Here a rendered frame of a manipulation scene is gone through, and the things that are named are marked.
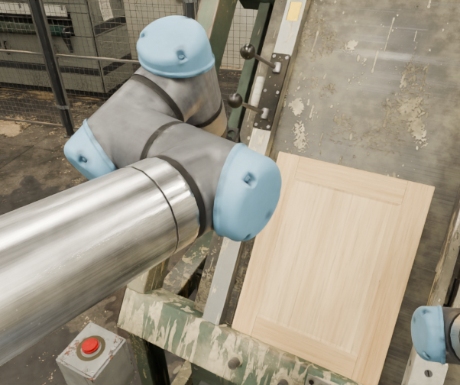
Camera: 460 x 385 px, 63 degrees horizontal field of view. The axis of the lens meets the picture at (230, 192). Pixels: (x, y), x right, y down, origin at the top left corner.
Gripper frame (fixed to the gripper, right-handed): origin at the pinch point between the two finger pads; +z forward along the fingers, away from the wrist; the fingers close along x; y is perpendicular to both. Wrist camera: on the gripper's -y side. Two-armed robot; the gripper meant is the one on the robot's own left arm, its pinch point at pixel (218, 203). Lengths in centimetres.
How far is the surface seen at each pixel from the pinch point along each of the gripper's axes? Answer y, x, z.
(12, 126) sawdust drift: 145, 312, 231
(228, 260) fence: -0.4, 2.8, 34.8
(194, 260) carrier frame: 6, 22, 67
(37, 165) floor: 93, 232, 204
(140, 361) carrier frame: -31, 30, 69
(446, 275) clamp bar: 3, -46, 22
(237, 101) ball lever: 30.0, 5.1, 7.8
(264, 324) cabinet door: -13.2, -9.2, 41.5
